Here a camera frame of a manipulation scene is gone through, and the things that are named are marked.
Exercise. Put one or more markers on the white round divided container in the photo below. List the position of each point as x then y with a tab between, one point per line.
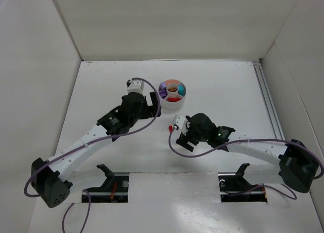
172	105

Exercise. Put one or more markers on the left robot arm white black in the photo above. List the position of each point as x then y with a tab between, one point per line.
51	179

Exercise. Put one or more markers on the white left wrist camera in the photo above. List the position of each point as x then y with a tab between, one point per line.
135	86

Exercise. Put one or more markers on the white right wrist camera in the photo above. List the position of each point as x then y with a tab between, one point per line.
181	123

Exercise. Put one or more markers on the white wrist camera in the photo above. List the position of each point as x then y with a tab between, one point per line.
135	86
181	123

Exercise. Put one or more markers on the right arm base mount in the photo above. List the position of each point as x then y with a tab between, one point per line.
235	189

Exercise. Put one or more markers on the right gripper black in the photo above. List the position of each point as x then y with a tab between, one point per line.
187	139

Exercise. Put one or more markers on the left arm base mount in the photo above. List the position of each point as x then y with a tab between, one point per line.
114	189

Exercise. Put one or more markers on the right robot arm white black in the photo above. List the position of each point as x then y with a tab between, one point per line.
288	163

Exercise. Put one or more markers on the teal lego brick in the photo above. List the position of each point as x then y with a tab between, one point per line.
181	90

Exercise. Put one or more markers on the aluminium rail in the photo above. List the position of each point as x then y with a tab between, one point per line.
265	92

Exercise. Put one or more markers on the red lego brick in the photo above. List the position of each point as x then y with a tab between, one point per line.
173	99

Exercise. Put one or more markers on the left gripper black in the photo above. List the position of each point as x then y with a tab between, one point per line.
152	105

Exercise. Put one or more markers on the purple rounded lego piece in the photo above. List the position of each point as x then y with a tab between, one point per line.
163	94

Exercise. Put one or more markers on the orange round lego piece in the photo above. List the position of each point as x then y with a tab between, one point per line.
172	81

